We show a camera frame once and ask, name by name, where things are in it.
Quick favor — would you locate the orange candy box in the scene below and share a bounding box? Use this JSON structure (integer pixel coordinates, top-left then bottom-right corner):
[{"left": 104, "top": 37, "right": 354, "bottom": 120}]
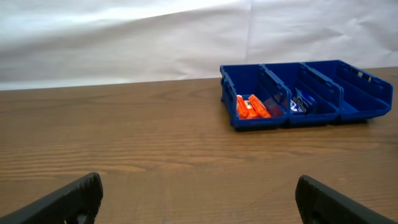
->
[
  {"left": 248, "top": 93, "right": 273, "bottom": 119},
  {"left": 236, "top": 94, "right": 253, "bottom": 120}
]

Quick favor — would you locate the blue tray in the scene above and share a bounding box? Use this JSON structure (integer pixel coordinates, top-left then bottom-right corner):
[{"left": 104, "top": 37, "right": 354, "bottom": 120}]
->
[{"left": 220, "top": 59, "right": 394, "bottom": 131}]

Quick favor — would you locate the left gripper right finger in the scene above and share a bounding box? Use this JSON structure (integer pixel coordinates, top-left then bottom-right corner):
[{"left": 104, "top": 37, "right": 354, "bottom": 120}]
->
[{"left": 295, "top": 174, "right": 398, "bottom": 224}]

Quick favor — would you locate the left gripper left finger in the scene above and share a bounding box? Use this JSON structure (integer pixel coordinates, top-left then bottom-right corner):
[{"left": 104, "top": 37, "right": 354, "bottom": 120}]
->
[{"left": 0, "top": 172, "right": 104, "bottom": 224}]

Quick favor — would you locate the blue candy pack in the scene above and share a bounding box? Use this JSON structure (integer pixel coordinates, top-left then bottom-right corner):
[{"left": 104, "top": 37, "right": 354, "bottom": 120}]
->
[
  {"left": 289, "top": 99, "right": 307, "bottom": 113},
  {"left": 294, "top": 88, "right": 318, "bottom": 115}
]

